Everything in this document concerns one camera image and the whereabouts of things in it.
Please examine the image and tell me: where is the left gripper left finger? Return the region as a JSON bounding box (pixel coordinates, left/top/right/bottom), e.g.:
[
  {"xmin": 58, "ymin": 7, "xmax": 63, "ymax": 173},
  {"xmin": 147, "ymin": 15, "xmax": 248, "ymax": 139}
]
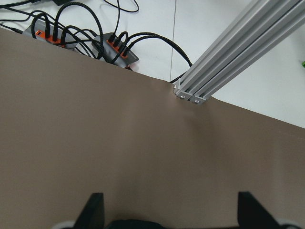
[{"xmin": 75, "ymin": 193, "xmax": 104, "ymax": 229}]

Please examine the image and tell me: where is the power strip with plugs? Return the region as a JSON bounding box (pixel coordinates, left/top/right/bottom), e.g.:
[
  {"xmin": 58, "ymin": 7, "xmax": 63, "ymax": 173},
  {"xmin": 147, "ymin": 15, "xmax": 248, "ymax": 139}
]
[{"xmin": 103, "ymin": 33, "xmax": 139, "ymax": 68}]

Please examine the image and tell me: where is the black graphic t-shirt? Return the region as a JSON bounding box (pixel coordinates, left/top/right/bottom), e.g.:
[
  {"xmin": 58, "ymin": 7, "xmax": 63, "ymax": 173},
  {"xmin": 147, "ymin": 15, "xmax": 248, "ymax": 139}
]
[{"xmin": 105, "ymin": 219, "xmax": 164, "ymax": 229}]

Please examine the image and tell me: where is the aluminium frame post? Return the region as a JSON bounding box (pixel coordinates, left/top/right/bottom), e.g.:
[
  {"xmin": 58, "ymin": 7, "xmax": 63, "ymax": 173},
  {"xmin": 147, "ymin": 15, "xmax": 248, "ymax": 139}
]
[{"xmin": 173, "ymin": 0, "xmax": 305, "ymax": 104}]

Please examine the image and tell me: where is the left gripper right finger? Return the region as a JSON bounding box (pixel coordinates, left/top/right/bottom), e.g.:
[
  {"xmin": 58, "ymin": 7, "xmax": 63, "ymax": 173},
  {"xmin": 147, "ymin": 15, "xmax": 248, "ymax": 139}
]
[{"xmin": 238, "ymin": 191, "xmax": 279, "ymax": 229}]

